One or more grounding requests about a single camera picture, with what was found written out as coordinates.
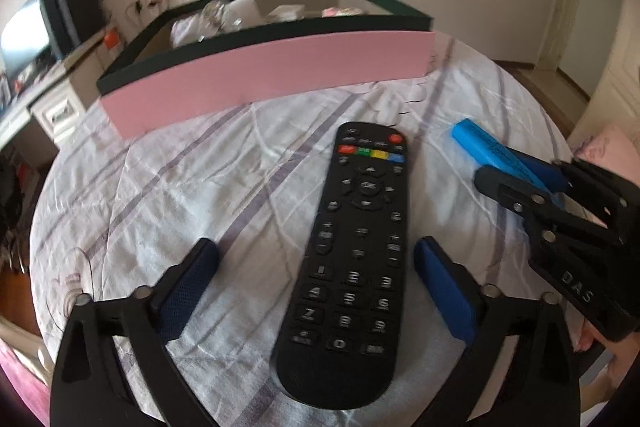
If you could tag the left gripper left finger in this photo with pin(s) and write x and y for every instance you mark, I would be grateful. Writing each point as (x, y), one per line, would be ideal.
(89, 385)

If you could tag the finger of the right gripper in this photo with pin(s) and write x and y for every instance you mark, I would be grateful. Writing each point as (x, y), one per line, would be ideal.
(543, 177)
(510, 194)

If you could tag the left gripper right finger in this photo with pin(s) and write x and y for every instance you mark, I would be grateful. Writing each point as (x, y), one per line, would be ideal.
(517, 367)

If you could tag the blue highlighter marker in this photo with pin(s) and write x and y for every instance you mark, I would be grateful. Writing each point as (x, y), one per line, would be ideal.
(487, 151)

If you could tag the black remote control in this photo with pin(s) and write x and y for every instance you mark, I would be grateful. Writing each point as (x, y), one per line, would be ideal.
(338, 341)

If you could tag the pink white brick toy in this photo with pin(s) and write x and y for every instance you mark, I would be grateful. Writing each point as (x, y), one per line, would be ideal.
(337, 12)

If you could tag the clear glass knob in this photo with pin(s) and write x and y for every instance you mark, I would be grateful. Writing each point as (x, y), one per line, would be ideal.
(217, 18)

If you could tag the pink bedding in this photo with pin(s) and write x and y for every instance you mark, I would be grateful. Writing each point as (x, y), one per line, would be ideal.
(616, 150)

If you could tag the striped white tablecloth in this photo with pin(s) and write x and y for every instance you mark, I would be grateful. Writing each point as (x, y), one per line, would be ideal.
(114, 214)

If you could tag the white interior door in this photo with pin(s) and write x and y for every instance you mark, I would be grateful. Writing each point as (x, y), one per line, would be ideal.
(557, 35)

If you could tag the white desk with drawers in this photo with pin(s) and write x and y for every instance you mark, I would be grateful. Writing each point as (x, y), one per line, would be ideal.
(60, 98)

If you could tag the pink and green tray box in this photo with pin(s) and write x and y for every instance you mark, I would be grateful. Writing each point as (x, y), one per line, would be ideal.
(151, 84)

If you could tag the black computer monitor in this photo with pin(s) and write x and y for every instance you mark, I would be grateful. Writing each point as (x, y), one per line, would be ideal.
(24, 38)

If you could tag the orange cap bottle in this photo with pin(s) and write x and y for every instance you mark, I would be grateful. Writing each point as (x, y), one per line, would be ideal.
(112, 40)

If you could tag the black computer tower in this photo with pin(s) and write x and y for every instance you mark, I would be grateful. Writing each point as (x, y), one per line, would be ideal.
(70, 23)

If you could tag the white wall power outlet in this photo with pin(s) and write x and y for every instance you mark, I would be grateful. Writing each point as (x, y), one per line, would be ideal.
(156, 6)

